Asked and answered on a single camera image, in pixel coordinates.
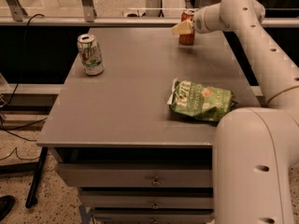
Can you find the red coke can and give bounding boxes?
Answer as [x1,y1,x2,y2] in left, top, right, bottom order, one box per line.
[179,9,195,45]

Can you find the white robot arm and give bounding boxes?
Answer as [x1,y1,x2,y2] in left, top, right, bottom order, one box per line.
[173,0,299,224]

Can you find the grey drawer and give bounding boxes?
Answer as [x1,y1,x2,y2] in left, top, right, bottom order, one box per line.
[93,209,214,224]
[55,163,212,188]
[78,189,213,209]

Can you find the grey drawer cabinet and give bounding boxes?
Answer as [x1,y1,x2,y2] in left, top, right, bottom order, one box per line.
[36,27,263,224]

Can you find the black cable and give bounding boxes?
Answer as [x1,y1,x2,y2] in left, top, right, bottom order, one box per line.
[0,13,49,161]

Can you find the white 7up can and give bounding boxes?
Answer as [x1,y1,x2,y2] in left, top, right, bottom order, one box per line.
[77,34,104,76]

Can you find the bottom grey drawer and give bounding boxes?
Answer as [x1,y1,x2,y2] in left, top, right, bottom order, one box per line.
[93,209,214,224]

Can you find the metal railing frame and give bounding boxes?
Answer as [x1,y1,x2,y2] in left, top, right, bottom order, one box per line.
[0,0,298,28]

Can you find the middle grey drawer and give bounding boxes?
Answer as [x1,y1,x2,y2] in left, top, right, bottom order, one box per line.
[78,189,213,209]

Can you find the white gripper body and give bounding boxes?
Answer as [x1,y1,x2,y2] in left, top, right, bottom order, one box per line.
[192,4,229,34]

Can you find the green jalapeno chip bag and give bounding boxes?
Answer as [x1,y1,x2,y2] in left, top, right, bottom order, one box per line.
[167,78,236,122]

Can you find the black floor stand leg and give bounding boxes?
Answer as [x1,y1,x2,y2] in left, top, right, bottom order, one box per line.
[0,147,48,209]

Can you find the top grey drawer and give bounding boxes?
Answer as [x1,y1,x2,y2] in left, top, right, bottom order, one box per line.
[55,163,212,188]

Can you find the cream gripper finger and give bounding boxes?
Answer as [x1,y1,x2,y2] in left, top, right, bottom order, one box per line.
[172,20,194,35]

